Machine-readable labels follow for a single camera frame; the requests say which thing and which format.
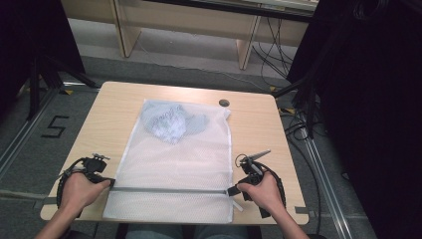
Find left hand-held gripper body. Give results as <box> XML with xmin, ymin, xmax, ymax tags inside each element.
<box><xmin>82</xmin><ymin>152</ymin><xmax>111</xmax><ymax>184</ymax></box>

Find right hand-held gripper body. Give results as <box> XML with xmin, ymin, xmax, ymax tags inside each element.
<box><xmin>239</xmin><ymin>149</ymin><xmax>272</xmax><ymax>185</ymax></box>

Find white mesh laundry bag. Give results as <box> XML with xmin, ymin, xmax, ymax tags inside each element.
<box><xmin>102</xmin><ymin>98</ymin><xmax>245</xmax><ymax>225</ymax></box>

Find person's right hand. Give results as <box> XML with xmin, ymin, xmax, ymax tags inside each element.
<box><xmin>236</xmin><ymin>171</ymin><xmax>287</xmax><ymax>217</ymax></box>

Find person's left hand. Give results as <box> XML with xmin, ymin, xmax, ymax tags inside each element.
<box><xmin>59</xmin><ymin>171</ymin><xmax>111</xmax><ymax>217</ymax></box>

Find person's legs in jeans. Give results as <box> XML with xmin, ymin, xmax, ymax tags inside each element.
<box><xmin>124</xmin><ymin>223</ymin><xmax>251</xmax><ymax>239</ymax></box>

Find black metal stand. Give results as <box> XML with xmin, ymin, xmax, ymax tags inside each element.
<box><xmin>271</xmin><ymin>74</ymin><xmax>321</xmax><ymax>140</ymax></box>
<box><xmin>25</xmin><ymin>54</ymin><xmax>102</xmax><ymax>121</ymax></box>

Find grey-blue printed garment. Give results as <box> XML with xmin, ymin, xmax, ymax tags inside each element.
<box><xmin>141</xmin><ymin>101</ymin><xmax>210</xmax><ymax>145</ymax></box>

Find black curtain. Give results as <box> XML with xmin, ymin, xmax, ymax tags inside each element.
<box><xmin>0</xmin><ymin>0</ymin><xmax>87</xmax><ymax>113</ymax></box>
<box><xmin>286</xmin><ymin>0</ymin><xmax>422</xmax><ymax>239</ymax></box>

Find light wooden desk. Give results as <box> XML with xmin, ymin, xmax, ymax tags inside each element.
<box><xmin>60</xmin><ymin>0</ymin><xmax>320</xmax><ymax>72</ymax></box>

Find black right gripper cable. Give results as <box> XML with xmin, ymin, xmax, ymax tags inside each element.
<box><xmin>258</xmin><ymin>161</ymin><xmax>288</xmax><ymax>220</ymax></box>

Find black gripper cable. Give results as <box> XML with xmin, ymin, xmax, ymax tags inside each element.
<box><xmin>55</xmin><ymin>157</ymin><xmax>88</xmax><ymax>211</ymax></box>
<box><xmin>258</xmin><ymin>161</ymin><xmax>288</xmax><ymax>220</ymax></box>

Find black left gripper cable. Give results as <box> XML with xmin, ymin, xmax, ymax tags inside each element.
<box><xmin>55</xmin><ymin>157</ymin><xmax>88</xmax><ymax>211</ymax></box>

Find grey table edge bracket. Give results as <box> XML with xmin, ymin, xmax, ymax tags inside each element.
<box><xmin>294</xmin><ymin>205</ymin><xmax>317</xmax><ymax>219</ymax></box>
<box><xmin>32</xmin><ymin>196</ymin><xmax>58</xmax><ymax>210</ymax></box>

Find black cables beside table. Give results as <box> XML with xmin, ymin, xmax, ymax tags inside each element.
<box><xmin>278</xmin><ymin>105</ymin><xmax>323</xmax><ymax>235</ymax></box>

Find aluminium floor rail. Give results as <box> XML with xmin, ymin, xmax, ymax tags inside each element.
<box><xmin>0</xmin><ymin>87</ymin><xmax>59</xmax><ymax>181</ymax></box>
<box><xmin>299</xmin><ymin>125</ymin><xmax>353</xmax><ymax>239</ymax></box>

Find black floor cables bundle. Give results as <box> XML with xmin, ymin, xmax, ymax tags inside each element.
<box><xmin>251</xmin><ymin>15</ymin><xmax>297</xmax><ymax>88</ymax></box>

